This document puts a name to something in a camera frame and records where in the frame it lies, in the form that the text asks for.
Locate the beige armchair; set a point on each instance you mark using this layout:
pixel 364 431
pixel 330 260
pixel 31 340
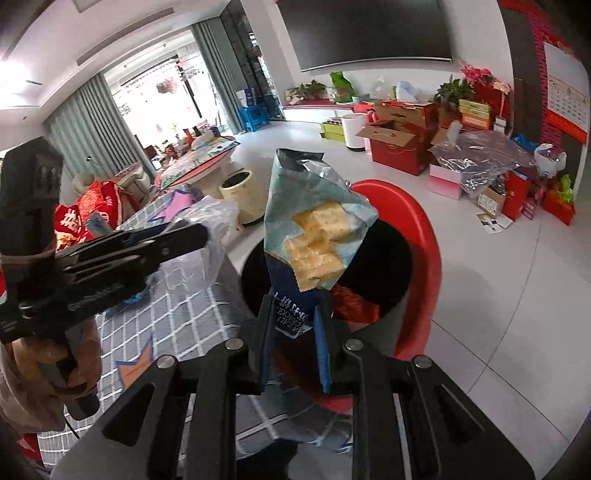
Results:
pixel 134 177

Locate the small leafy potted plant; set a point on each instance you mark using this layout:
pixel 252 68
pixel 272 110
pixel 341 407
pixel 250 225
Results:
pixel 311 87

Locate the large black television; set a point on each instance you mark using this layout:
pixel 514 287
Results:
pixel 369 32

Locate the ceiling air vent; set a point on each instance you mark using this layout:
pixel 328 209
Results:
pixel 115 48

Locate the sofa with red cover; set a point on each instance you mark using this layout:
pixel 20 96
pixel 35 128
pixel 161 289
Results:
pixel 97 207

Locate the hanging clothes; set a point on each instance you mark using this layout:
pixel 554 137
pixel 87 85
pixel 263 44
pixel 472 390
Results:
pixel 166 85

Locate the large green potted plant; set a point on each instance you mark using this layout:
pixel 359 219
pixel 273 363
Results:
pixel 450 90

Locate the green yellow gift box stack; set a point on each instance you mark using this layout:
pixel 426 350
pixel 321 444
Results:
pixel 475 113

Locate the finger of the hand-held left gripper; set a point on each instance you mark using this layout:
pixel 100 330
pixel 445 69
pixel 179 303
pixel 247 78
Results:
pixel 175 240
pixel 111 277

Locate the clear plastic bottle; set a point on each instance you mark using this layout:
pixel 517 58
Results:
pixel 379 87

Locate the small brown cardboard box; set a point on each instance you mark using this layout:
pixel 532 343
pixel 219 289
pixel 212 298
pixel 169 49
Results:
pixel 489 201

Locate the open red cardboard box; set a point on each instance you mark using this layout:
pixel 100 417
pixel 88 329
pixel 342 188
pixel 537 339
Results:
pixel 397 147

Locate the brown orange cardboard box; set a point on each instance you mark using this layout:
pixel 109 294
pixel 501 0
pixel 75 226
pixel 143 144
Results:
pixel 406 113

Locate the white translucent plastic bag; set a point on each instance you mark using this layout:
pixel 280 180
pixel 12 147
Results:
pixel 212 230

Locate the pink flower bouquet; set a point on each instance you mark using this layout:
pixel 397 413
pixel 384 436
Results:
pixel 480 76

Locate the narrow grey green curtain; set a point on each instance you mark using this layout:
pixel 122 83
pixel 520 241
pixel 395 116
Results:
pixel 217 78

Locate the red gift box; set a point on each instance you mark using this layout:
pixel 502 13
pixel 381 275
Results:
pixel 496 99

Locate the black round trash bin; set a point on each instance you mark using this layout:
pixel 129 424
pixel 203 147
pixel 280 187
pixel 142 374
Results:
pixel 388 258

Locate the white tissue bag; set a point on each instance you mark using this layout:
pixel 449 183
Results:
pixel 408 90

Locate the clear crumpled plastic wrap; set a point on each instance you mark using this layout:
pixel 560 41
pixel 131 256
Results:
pixel 480 157

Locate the blue white box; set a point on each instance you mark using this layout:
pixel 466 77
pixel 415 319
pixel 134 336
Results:
pixel 247 98

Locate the red box green tissue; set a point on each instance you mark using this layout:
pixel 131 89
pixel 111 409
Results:
pixel 558 203

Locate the green flat gift box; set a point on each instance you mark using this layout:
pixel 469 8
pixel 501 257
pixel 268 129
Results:
pixel 332 129

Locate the pink gift box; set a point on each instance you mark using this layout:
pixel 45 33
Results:
pixel 445 180

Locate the red snack packet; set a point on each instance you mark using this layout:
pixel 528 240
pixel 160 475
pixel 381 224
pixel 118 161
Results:
pixel 355 304

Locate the wall calendar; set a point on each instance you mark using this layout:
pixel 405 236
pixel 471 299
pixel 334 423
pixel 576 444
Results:
pixel 565 87

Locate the red plastic stool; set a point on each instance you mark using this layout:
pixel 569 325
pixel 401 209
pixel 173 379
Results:
pixel 415 221

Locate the knotted white plastic bag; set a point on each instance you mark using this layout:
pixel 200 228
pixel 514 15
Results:
pixel 549 159

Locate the wide grey green curtain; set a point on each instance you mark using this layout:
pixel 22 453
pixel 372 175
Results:
pixel 92 124

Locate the red paper wall decoration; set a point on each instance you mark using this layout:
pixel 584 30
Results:
pixel 538 27

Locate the cream round container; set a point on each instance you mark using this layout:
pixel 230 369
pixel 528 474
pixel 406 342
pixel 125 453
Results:
pixel 240 194

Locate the person's left hand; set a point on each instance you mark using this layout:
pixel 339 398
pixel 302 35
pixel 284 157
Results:
pixel 32 369

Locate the green gift bag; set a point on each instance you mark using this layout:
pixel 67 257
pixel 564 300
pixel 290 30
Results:
pixel 341 85

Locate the white cylinder bin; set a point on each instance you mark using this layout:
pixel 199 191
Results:
pixel 353 131

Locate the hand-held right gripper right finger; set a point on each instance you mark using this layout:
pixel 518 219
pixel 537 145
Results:
pixel 323 350

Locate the blue cracker packet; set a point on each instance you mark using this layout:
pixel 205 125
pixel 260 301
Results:
pixel 304 217

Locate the red paper gift bag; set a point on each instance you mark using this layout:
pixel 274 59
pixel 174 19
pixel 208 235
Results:
pixel 515 194

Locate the person's blue shoe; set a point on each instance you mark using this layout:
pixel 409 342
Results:
pixel 337 438

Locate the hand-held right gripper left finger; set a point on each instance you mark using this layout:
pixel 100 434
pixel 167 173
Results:
pixel 267 341

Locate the round coffee table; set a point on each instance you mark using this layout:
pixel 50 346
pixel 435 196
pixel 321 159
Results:
pixel 198 161

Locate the dark glass display cabinet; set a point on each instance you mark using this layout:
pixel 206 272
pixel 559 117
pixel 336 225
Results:
pixel 254 60

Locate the paper leaflet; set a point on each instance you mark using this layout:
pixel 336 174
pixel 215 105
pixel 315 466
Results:
pixel 491 224

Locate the white low television console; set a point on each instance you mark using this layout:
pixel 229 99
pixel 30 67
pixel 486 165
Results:
pixel 314 110

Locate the blue plastic stool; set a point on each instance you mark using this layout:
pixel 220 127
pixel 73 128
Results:
pixel 253 120

